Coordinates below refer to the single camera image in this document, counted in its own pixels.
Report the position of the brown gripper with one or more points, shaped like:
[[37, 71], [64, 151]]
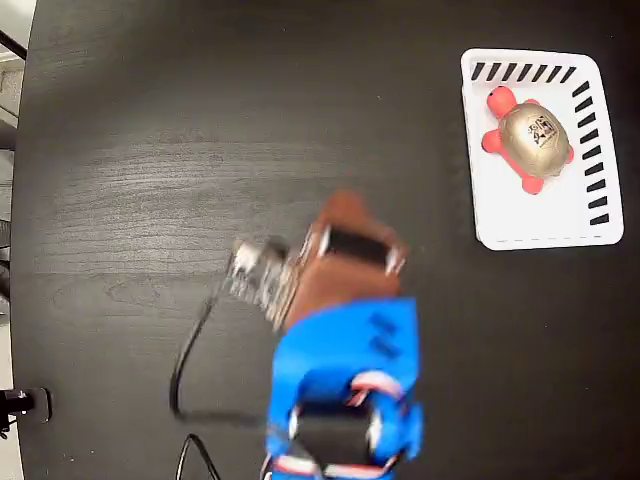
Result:
[[345, 282]]

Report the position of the pink turtle toy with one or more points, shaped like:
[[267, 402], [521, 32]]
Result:
[[535, 137]]

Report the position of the white plastic basket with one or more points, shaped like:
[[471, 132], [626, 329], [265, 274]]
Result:
[[505, 215]]

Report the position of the black table clamp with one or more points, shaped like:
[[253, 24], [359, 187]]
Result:
[[30, 404]]

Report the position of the black metal bar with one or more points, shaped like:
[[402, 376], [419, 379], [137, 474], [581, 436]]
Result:
[[12, 44]]

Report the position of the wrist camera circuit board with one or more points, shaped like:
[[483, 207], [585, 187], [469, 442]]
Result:
[[265, 280]]

